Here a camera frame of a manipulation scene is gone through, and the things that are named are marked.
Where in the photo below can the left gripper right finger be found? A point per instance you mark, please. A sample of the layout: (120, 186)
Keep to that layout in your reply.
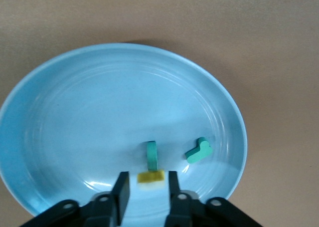
(179, 207)

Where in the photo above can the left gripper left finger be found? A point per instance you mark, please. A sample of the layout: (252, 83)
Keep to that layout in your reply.
(120, 199)

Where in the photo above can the yellow letter d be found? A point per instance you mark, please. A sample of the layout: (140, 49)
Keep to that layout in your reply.
(150, 176)

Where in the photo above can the teal letter c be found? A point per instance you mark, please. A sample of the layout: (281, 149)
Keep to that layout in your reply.
(151, 156)

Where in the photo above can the teal letter l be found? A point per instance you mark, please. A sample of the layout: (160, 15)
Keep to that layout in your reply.
(199, 152)

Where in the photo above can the blue plate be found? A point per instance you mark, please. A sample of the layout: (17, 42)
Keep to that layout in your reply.
(87, 112)

